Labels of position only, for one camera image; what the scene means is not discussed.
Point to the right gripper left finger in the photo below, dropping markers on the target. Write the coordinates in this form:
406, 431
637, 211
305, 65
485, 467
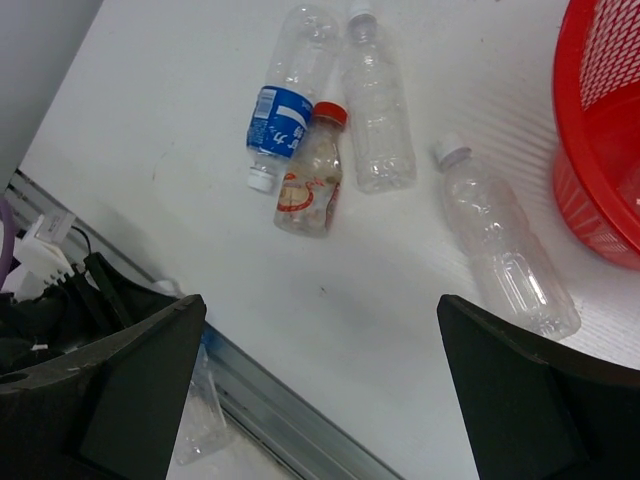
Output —
108, 410

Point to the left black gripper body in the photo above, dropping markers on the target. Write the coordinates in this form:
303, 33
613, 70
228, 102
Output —
77, 310

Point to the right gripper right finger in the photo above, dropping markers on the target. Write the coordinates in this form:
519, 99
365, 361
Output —
536, 409

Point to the blue label bottle back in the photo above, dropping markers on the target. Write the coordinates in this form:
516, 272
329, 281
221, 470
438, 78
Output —
297, 76

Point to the red mesh plastic bin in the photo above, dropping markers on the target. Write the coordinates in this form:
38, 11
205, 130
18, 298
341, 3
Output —
595, 89

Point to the clear bottle white cap right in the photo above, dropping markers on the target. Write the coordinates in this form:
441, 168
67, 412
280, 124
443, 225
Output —
514, 275

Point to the clear bottle white cap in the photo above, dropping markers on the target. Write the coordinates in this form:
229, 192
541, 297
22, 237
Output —
373, 87
514, 275

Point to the red cap small bottle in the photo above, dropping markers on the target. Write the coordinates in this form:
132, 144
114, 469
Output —
311, 185

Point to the clear bottle white cap middle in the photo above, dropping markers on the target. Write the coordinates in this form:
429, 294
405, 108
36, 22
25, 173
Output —
373, 87

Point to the aluminium front rail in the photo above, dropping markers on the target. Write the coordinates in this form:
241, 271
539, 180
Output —
296, 435

